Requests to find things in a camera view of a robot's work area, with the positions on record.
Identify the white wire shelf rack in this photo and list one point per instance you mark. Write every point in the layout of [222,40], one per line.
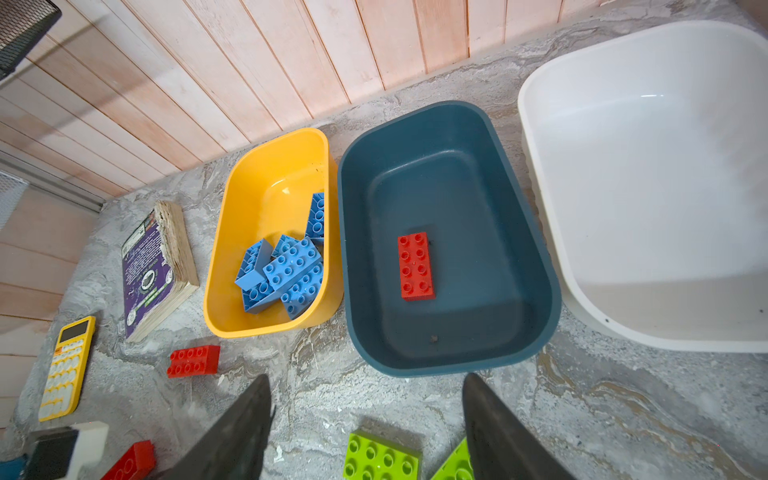
[12,189]

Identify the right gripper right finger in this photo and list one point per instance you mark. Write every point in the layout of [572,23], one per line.
[500,446]

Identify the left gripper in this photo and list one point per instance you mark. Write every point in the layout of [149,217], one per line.
[59,453]

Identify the black mesh basket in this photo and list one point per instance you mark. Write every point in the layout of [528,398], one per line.
[23,24]

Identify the purple paperback book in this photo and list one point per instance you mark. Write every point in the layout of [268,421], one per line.
[158,269]

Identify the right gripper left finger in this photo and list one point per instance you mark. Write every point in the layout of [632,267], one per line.
[234,447]

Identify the red lego brick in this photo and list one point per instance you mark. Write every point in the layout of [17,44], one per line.
[135,464]
[415,271]

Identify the teal plastic bin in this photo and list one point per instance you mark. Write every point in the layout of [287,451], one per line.
[442,170]

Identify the white plastic bin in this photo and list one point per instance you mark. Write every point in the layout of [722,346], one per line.
[648,160]

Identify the yellow calculator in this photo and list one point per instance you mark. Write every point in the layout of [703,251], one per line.
[65,377]

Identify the green lego brick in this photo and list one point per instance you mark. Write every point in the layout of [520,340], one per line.
[370,457]
[457,466]

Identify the red lego near book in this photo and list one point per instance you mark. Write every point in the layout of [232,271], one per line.
[201,360]

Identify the yellow plastic bin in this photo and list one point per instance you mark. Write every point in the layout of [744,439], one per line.
[268,194]

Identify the blue lego brick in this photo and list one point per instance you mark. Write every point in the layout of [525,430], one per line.
[256,257]
[303,292]
[283,245]
[260,297]
[289,267]
[315,223]

